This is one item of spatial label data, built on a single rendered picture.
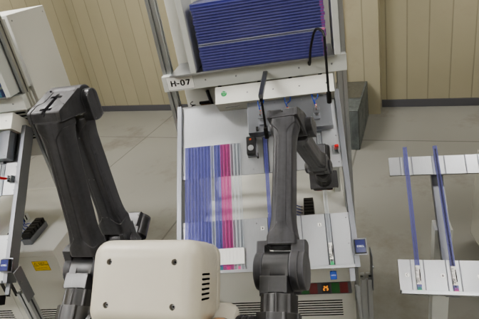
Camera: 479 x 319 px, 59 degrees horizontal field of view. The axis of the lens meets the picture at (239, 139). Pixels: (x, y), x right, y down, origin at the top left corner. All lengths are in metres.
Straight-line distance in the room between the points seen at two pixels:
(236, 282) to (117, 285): 1.40
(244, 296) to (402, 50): 3.18
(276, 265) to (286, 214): 0.11
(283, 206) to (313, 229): 0.77
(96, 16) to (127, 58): 0.63
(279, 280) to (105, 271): 0.32
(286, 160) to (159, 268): 0.37
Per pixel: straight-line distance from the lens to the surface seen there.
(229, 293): 2.23
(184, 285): 0.75
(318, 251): 1.66
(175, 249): 0.76
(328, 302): 2.24
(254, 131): 1.71
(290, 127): 0.98
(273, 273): 0.86
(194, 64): 1.77
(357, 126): 3.84
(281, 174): 0.93
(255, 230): 1.69
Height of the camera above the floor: 1.84
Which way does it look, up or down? 25 degrees down
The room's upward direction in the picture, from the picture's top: 10 degrees counter-clockwise
